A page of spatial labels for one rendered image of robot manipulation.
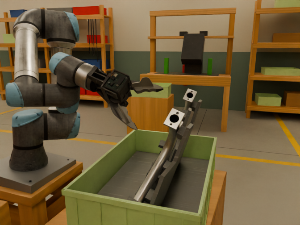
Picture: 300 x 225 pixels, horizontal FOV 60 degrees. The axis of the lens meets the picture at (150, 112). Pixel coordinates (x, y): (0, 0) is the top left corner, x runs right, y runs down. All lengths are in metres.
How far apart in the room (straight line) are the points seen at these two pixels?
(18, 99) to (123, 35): 5.53
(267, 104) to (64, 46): 4.68
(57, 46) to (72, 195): 0.61
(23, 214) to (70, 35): 0.72
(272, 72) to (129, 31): 3.19
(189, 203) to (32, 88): 0.64
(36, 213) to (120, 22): 5.57
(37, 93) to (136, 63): 5.40
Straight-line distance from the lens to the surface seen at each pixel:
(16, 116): 1.15
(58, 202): 1.23
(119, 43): 6.35
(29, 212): 1.12
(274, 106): 5.48
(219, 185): 1.21
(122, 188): 1.04
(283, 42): 5.40
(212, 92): 5.93
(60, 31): 1.15
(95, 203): 0.81
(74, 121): 1.15
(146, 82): 0.76
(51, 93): 0.87
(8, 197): 1.15
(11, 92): 0.88
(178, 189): 1.03
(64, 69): 0.83
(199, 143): 1.28
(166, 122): 0.72
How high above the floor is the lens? 1.38
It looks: 14 degrees down
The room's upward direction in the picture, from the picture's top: straight up
